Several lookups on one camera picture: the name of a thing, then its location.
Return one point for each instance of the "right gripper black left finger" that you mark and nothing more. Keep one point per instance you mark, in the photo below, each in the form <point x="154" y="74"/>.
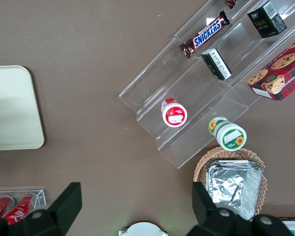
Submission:
<point x="63" y="209"/>

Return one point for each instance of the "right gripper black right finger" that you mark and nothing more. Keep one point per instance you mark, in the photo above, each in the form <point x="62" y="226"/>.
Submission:
<point x="206" y="214"/>

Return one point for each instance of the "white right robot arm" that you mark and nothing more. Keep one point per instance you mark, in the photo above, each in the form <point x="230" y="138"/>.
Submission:
<point x="143" y="229"/>

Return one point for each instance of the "light tan wicker basket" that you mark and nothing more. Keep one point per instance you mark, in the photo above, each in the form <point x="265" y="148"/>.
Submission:
<point x="201" y="164"/>

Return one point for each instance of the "beige plastic tray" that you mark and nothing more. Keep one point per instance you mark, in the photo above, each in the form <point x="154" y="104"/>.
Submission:
<point x="12" y="108"/>

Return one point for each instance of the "clear acrylic bottle rack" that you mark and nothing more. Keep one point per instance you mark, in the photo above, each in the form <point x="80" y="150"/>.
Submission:
<point x="40" y="196"/>

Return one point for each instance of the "stacked aluminium foil containers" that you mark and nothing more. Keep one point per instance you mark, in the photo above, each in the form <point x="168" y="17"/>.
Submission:
<point x="233" y="186"/>

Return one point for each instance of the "red cola bottle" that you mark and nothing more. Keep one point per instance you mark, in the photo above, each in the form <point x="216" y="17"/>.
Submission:
<point x="19" y="210"/>
<point x="0" y="207"/>

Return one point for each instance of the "green lid yogurt cup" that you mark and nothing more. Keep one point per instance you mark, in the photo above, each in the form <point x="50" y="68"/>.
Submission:
<point x="229" y="136"/>

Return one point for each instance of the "white plastic snack bin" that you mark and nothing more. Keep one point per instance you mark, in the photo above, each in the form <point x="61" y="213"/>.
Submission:
<point x="292" y="225"/>

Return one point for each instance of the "red lid yogurt cup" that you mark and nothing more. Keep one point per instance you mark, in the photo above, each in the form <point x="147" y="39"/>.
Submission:
<point x="174" y="114"/>

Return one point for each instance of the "clear acrylic step shelf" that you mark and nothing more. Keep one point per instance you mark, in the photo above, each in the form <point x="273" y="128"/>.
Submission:
<point x="162" y="73"/>

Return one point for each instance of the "small black carton box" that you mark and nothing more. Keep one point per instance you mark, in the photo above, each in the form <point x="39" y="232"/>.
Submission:
<point x="266" y="20"/>
<point x="217" y="65"/>

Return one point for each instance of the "red chocolate chip cookie box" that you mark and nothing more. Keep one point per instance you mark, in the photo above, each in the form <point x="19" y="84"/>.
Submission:
<point x="279" y="76"/>

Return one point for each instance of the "Snickers chocolate bar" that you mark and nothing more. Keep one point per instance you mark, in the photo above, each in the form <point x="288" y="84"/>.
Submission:
<point x="232" y="3"/>
<point x="206" y="34"/>

